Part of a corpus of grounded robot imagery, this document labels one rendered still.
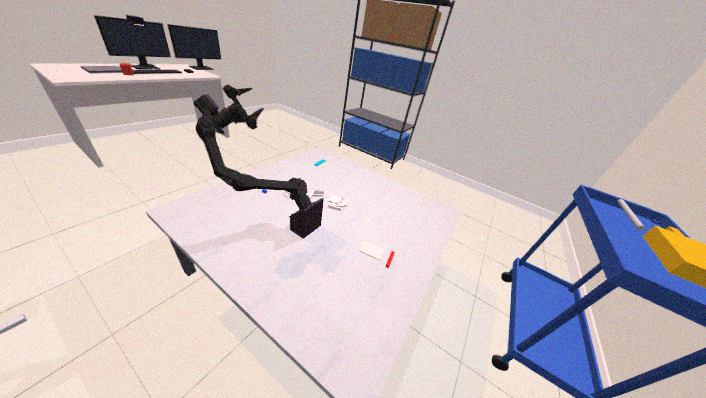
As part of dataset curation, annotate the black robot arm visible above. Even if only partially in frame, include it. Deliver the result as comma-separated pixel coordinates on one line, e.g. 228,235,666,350
194,94,314,212

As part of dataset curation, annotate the pale pink flat plate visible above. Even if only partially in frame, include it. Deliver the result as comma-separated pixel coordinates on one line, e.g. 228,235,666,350
359,241,385,260

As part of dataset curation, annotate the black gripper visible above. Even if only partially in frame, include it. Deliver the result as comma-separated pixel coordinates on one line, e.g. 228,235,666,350
222,84,264,129

